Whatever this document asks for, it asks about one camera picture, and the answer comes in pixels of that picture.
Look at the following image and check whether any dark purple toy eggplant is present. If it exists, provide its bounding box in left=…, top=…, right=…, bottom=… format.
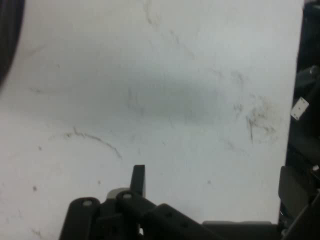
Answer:
left=0, top=0, right=26, bottom=85

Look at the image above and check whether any black object on floor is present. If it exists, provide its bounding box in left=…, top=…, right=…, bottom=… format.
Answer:
left=287, top=0, right=320, bottom=163

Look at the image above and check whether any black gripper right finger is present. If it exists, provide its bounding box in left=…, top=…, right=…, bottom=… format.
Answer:
left=116, top=164, right=222, bottom=240

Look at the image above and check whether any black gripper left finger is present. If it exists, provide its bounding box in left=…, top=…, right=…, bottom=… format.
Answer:
left=58, top=187, right=141, bottom=240

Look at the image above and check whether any small white dotted tag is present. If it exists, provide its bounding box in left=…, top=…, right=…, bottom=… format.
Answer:
left=289, top=97, right=310, bottom=121

